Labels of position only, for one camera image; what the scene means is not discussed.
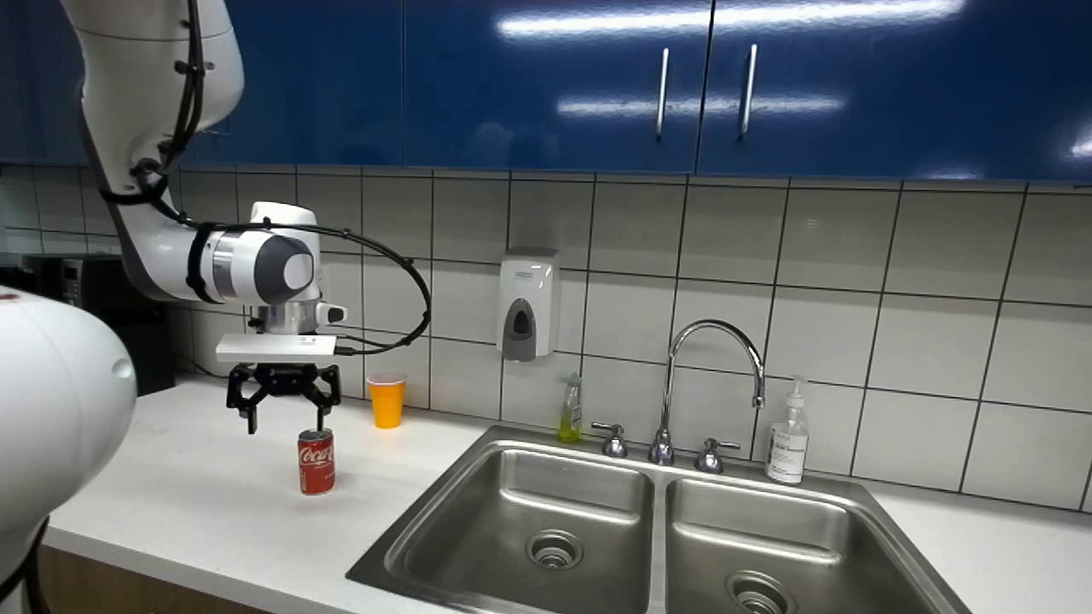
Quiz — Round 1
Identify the black coffee maker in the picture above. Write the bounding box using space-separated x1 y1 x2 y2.
0 255 180 403

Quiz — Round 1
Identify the red Coca-Cola soda can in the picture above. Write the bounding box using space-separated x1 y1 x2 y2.
295 428 343 499

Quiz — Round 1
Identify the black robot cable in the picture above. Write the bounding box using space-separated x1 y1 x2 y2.
100 0 437 359

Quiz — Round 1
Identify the white wall soap dispenser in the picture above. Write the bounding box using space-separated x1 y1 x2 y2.
496 253 562 365

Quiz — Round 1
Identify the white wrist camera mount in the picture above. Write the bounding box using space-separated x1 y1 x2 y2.
211 330 343 370

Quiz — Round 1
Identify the wooden base cabinet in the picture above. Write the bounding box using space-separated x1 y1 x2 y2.
30 541 265 614

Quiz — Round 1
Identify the green dish soap bottle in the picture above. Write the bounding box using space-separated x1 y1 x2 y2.
553 371 586 446

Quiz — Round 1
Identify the silver cabinet door handle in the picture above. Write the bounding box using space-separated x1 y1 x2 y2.
648 40 675 141
733 40 761 141

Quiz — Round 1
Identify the clear pump soap bottle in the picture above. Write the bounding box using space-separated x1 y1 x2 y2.
761 375 811 488

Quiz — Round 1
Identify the chrome faucet handle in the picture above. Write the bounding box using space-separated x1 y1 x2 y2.
688 433 745 477
586 421 631 462

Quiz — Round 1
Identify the orange plastic cup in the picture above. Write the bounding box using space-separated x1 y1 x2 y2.
366 375 410 433

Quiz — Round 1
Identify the stainless steel double sink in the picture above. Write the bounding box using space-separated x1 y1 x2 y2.
344 423 974 614

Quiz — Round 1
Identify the metal sink drain strainer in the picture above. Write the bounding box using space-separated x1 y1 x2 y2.
526 529 584 572
725 565 792 614

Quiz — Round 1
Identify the blue glossy wall cabinet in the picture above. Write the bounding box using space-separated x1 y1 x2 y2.
0 0 1092 188

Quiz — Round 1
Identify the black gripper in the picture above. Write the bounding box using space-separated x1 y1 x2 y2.
223 359 344 437

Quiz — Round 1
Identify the chrome gooseneck faucet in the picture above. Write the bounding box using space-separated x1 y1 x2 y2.
645 314 768 466

